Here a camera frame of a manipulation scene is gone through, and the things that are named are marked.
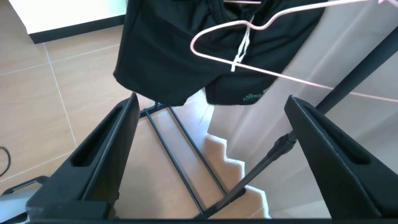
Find beige curtain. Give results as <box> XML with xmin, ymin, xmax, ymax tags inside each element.
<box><xmin>206</xmin><ymin>0</ymin><xmax>398</xmax><ymax>218</ymax></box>

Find black shorts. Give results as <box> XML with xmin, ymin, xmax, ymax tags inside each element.
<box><xmin>113</xmin><ymin>0</ymin><xmax>327</xmax><ymax>107</ymax></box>

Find pink clothes hanger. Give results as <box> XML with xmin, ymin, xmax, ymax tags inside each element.
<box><xmin>223</xmin><ymin>0</ymin><xmax>262</xmax><ymax>5</ymax></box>
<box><xmin>190</xmin><ymin>0</ymin><xmax>398</xmax><ymax>103</ymax></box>

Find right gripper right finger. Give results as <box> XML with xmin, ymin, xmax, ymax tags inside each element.
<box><xmin>284</xmin><ymin>95</ymin><xmax>398</xmax><ymax>218</ymax></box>

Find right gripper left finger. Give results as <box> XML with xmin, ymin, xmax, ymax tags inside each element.
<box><xmin>26</xmin><ymin>92</ymin><xmax>141</xmax><ymax>220</ymax></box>

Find black clothes rack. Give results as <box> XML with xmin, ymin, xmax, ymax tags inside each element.
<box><xmin>139</xmin><ymin>24</ymin><xmax>398</xmax><ymax>219</ymax></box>

